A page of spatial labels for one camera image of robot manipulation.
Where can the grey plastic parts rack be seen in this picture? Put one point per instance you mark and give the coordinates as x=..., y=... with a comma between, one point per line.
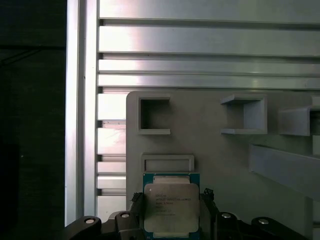
x=200, y=150

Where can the CPU with silver top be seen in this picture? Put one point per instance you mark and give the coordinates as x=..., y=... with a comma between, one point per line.
x=171, y=205

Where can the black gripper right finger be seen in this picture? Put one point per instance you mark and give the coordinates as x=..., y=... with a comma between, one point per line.
x=207, y=215

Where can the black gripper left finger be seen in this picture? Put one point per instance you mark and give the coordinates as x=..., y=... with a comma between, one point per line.
x=136, y=220

